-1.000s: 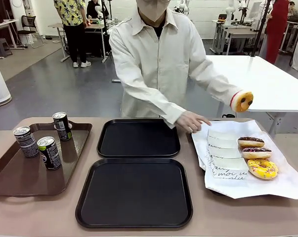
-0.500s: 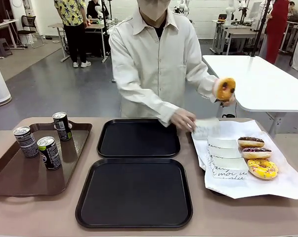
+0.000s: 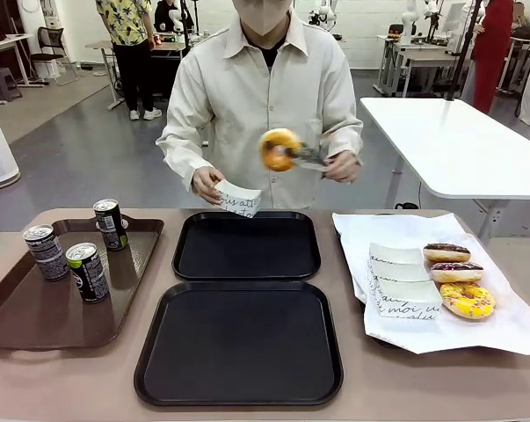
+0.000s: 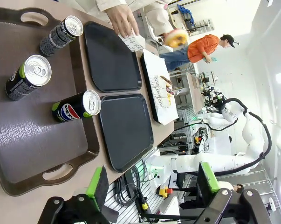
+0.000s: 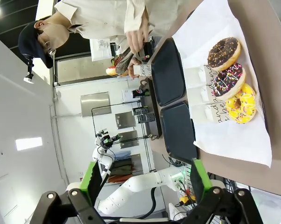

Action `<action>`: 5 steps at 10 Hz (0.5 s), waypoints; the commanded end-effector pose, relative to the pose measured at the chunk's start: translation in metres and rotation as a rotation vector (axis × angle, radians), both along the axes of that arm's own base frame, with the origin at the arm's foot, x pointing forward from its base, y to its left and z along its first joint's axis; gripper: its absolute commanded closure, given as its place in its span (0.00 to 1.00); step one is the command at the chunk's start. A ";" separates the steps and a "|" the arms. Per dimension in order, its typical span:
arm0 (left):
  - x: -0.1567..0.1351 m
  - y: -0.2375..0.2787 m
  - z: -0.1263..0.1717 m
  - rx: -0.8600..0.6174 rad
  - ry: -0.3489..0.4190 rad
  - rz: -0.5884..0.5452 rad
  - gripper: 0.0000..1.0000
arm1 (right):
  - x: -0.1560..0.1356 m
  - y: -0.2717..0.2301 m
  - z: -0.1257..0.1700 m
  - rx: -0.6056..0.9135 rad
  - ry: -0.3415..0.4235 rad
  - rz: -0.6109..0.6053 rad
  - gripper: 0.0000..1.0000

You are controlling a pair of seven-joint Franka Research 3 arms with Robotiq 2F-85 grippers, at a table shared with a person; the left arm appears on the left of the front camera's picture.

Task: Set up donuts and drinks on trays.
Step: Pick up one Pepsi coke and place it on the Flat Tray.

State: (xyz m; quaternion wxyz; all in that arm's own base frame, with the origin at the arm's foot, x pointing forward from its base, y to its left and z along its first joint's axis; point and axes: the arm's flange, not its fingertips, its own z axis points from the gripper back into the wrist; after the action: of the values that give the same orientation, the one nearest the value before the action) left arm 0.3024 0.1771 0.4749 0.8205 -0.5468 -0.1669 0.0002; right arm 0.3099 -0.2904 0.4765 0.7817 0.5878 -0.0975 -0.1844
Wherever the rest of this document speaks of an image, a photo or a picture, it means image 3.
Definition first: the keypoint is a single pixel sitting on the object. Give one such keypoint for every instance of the black can with white label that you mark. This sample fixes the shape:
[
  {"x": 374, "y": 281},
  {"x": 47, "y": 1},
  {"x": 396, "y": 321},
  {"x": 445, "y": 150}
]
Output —
[{"x": 49, "y": 257}]

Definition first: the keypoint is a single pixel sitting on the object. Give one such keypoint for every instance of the person in black clothes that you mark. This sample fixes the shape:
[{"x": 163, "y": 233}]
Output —
[{"x": 164, "y": 15}]

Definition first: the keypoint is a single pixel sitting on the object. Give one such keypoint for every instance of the white paper sheet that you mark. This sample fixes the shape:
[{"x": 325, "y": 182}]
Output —
[{"x": 502, "y": 272}]

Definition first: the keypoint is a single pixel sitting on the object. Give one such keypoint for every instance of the chocolate glazed donut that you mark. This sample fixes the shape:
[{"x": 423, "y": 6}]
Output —
[{"x": 447, "y": 252}]

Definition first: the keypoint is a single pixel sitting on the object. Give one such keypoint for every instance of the black stand pole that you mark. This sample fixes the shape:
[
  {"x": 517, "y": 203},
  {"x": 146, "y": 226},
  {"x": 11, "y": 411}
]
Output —
[{"x": 464, "y": 48}]

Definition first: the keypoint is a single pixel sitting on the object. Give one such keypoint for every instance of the person in yellow floral shirt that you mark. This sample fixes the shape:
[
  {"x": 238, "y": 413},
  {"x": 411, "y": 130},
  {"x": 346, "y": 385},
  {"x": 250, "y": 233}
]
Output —
[{"x": 126, "y": 26}]

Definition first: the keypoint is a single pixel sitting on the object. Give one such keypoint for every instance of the grey plastic stool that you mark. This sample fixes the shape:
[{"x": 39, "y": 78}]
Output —
[{"x": 3, "y": 81}]

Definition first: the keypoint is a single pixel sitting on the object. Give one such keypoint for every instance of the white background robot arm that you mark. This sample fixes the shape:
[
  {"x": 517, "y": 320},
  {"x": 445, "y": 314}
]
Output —
[
  {"x": 328, "y": 11},
  {"x": 407, "y": 22}
]

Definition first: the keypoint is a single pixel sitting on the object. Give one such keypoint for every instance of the black office chair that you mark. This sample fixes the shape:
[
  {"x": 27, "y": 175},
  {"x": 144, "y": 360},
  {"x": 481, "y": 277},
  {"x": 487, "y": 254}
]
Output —
[{"x": 49, "y": 44}]

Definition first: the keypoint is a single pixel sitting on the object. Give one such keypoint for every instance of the person's right hand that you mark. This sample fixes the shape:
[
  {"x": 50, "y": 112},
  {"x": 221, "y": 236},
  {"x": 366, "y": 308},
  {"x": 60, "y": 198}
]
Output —
[{"x": 204, "y": 182}]

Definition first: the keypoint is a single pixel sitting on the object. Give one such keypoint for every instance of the person's left hand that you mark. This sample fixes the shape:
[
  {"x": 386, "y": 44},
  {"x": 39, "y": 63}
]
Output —
[{"x": 344, "y": 168}]

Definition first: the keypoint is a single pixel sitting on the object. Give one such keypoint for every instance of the orange glazed donut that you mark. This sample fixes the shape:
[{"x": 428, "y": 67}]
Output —
[{"x": 273, "y": 159}]

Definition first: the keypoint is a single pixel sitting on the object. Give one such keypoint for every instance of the chocolate donut with pink sprinkles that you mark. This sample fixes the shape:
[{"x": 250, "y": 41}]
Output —
[{"x": 457, "y": 272}]

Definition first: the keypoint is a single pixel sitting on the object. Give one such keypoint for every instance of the person's left forearm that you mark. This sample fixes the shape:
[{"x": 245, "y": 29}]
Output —
[{"x": 346, "y": 136}]

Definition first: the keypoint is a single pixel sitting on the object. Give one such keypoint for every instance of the white lab table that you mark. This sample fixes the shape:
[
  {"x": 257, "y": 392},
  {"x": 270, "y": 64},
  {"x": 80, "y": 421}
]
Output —
[{"x": 423, "y": 59}]

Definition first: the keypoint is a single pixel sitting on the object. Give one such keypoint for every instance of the person in cream shirt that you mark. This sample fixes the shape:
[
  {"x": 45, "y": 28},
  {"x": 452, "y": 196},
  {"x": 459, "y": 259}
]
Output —
[{"x": 247, "y": 88}]

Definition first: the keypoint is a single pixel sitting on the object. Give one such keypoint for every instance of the person's right forearm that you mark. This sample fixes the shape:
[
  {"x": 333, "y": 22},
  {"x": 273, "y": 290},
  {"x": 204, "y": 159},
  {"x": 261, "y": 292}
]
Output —
[{"x": 181, "y": 145}]

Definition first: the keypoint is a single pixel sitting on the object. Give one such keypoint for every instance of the grey work desk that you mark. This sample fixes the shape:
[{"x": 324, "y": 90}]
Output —
[{"x": 102, "y": 46}]

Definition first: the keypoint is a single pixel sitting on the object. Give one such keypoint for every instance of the person in red apron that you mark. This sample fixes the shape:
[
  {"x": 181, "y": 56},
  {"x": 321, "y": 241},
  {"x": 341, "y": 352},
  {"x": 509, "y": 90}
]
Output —
[{"x": 493, "y": 53}]

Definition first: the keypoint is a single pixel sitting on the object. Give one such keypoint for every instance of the white face mask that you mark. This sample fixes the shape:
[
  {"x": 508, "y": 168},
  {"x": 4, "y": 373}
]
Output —
[{"x": 261, "y": 15}]

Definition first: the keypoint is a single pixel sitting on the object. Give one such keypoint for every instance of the black Pepsi can green stripe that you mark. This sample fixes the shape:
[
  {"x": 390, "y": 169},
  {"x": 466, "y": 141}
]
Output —
[
  {"x": 111, "y": 228},
  {"x": 91, "y": 277}
]

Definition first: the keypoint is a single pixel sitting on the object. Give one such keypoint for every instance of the yellow glazed sprinkle donut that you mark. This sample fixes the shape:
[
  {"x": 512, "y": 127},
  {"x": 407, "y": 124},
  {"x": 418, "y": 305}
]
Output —
[{"x": 480, "y": 307}]

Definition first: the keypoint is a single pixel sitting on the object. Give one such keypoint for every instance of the metal serving tongs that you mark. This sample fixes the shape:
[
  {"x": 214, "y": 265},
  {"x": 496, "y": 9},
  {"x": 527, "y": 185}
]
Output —
[{"x": 310, "y": 158}]

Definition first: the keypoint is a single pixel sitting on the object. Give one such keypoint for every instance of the white desk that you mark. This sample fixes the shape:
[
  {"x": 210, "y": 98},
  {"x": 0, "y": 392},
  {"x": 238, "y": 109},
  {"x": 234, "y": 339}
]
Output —
[{"x": 5, "y": 44}]

